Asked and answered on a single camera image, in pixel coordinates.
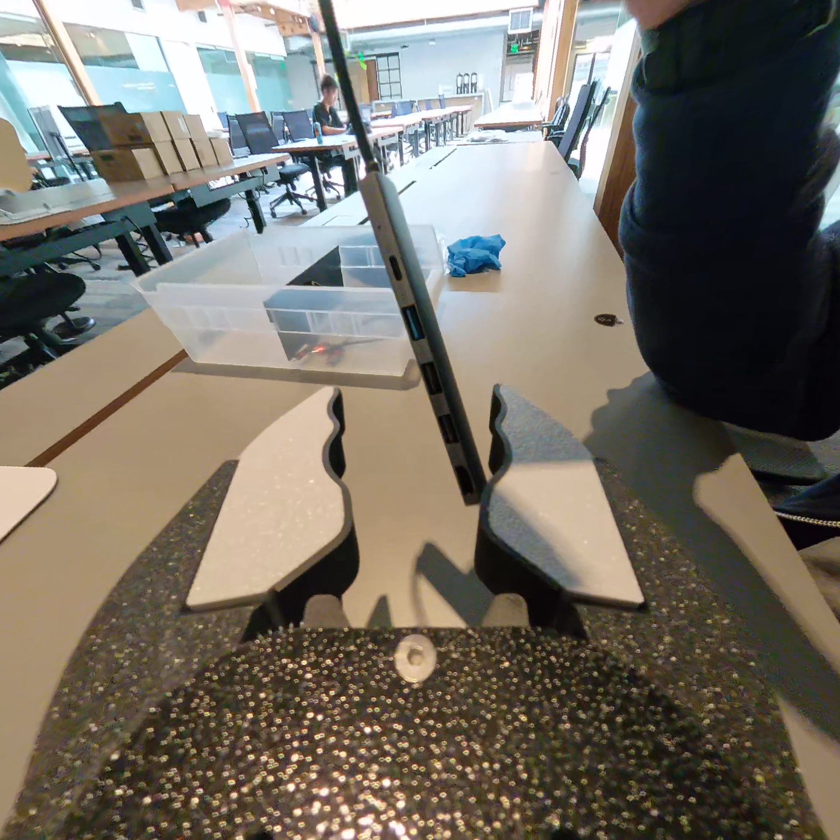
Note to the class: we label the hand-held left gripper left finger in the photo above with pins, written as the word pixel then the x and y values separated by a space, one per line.
pixel 282 499

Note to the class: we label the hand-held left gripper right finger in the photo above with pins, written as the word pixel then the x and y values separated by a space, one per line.
pixel 558 525

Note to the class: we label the clear plastic bin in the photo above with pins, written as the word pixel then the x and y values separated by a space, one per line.
pixel 197 315

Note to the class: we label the person's right forearm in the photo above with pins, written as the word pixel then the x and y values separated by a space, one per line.
pixel 722 229

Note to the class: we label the small black desk grommet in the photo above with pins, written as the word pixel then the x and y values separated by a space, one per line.
pixel 607 319

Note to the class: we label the blue cloth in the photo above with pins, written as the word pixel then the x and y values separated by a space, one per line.
pixel 476 254

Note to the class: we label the wooden top office desk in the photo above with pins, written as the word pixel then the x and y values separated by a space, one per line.
pixel 98 197

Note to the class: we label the row of black office chairs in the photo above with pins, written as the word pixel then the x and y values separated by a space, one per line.
pixel 259 134

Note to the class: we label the stack of cardboard boxes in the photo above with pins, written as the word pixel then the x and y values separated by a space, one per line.
pixel 144 144

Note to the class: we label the long white office table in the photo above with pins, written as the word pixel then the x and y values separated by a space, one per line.
pixel 394 128

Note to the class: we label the black mesh office chair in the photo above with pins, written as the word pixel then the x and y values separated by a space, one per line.
pixel 581 124

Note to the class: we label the beige document stand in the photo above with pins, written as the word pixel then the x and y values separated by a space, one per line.
pixel 13 157

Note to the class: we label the wooden support post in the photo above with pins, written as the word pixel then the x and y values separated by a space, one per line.
pixel 617 170

